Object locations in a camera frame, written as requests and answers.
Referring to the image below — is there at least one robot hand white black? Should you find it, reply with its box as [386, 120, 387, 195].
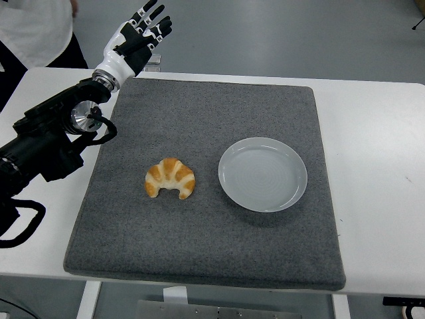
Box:
[94, 0, 173, 90]

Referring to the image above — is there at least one croissant bread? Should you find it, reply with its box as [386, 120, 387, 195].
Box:
[144, 157, 196, 200]

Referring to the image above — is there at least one grey round plate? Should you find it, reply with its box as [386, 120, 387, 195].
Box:
[218, 136, 309, 213]

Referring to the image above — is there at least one grey metal plate with screws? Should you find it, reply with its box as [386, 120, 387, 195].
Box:
[136, 299, 303, 319]

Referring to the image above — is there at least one small clear floor box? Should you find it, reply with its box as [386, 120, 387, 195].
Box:
[143, 53, 163, 72]

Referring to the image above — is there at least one grey felt mat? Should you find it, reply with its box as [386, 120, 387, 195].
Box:
[62, 77, 347, 292]

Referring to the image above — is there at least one white table leg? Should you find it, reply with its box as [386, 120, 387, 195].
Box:
[76, 280, 102, 319]
[331, 294, 351, 319]

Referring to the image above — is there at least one white tag under table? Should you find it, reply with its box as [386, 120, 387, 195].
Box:
[162, 286, 189, 305]

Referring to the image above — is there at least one black bar under table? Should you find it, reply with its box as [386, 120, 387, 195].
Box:
[382, 296, 425, 307]

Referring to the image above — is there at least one black floor cable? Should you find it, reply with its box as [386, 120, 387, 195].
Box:
[0, 297, 34, 319]

